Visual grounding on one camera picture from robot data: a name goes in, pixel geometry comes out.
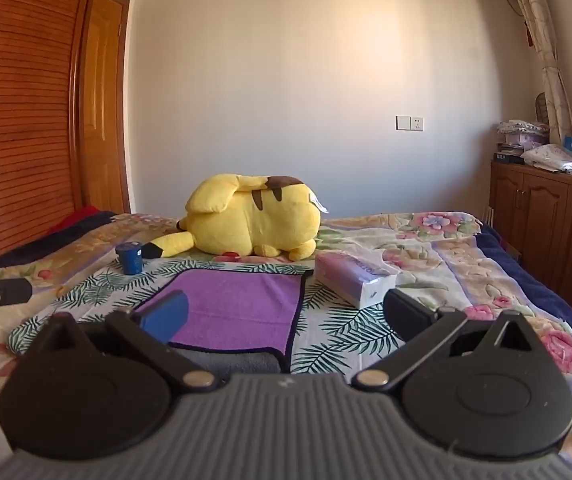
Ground navy blanket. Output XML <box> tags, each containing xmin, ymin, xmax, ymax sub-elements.
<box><xmin>0</xmin><ymin>211</ymin><xmax>118</xmax><ymax>272</ymax></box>

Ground leaf print cloth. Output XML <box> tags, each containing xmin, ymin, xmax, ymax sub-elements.
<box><xmin>6</xmin><ymin>254</ymin><xmax>409</xmax><ymax>377</ymax></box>

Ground pink and white tissue packet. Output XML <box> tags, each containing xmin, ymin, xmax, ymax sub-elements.
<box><xmin>313</xmin><ymin>251</ymin><xmax>403</xmax><ymax>310</ymax></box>

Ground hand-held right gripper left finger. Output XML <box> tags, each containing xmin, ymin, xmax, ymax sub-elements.
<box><xmin>31</xmin><ymin>289</ymin><xmax>221</xmax><ymax>392</ymax></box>

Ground beige patterned curtain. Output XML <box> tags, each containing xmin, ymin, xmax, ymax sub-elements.
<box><xmin>500</xmin><ymin>0</ymin><xmax>572</xmax><ymax>147</ymax></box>

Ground wooden cabinet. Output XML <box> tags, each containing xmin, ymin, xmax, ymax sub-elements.
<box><xmin>488</xmin><ymin>159</ymin><xmax>572</xmax><ymax>307</ymax></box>

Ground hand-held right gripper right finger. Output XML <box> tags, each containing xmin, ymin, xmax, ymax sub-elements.
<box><xmin>350</xmin><ymin>287</ymin><xmax>537</xmax><ymax>393</ymax></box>

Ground stack of folded linens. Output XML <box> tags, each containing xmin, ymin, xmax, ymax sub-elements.
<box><xmin>496</xmin><ymin>119</ymin><xmax>550</xmax><ymax>153</ymax></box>

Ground red blanket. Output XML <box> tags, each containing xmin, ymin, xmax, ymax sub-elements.
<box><xmin>45</xmin><ymin>205</ymin><xmax>101</xmax><ymax>235</ymax></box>

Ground wooden door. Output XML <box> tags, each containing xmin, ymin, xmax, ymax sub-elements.
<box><xmin>77</xmin><ymin>0</ymin><xmax>132</xmax><ymax>215</ymax></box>

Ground wooden louvred wardrobe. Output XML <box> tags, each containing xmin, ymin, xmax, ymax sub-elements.
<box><xmin>0</xmin><ymin>0</ymin><xmax>105</xmax><ymax>261</ymax></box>

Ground yellow plush toy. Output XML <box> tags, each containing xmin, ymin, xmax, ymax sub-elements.
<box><xmin>145</xmin><ymin>173</ymin><xmax>329</xmax><ymax>262</ymax></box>

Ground purple towel with black border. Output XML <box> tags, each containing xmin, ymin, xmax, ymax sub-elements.
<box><xmin>133</xmin><ymin>267</ymin><xmax>315</xmax><ymax>374</ymax></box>

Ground stack of dark books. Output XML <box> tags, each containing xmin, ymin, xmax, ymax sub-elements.
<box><xmin>494</xmin><ymin>143</ymin><xmax>526</xmax><ymax>166</ymax></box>

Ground navy bed sheet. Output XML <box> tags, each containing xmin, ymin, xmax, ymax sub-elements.
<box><xmin>480</xmin><ymin>221</ymin><xmax>572</xmax><ymax>358</ymax></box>

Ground grey towel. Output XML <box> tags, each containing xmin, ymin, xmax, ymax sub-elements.
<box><xmin>173</xmin><ymin>346</ymin><xmax>287</xmax><ymax>377</ymax></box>

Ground blue cylindrical container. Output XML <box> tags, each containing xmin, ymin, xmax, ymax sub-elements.
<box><xmin>115</xmin><ymin>242</ymin><xmax>143</xmax><ymax>276</ymax></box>

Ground grey fan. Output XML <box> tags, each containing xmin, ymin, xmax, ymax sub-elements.
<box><xmin>535</xmin><ymin>92</ymin><xmax>552</xmax><ymax>125</ymax></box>

